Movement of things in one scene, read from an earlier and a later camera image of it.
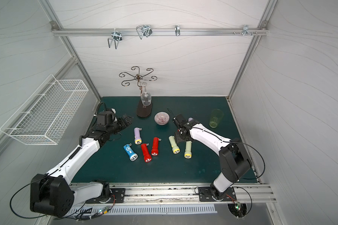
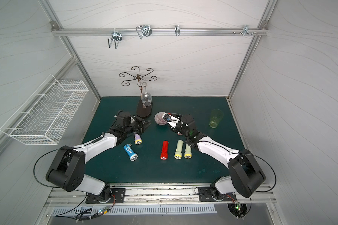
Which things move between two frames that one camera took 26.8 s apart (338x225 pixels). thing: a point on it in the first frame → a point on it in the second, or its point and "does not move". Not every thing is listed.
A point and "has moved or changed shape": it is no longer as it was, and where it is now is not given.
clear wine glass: x=146 y=98 does not move
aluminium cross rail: x=157 y=32 does not move
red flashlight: x=155 y=150 → x=165 y=150
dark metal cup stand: x=142 y=110 does not move
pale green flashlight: x=188 y=153 does not move
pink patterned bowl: x=161 y=118 does not move
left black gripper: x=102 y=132 → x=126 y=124
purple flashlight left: x=138 y=140 does not move
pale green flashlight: x=175 y=148 has moved or changed shape
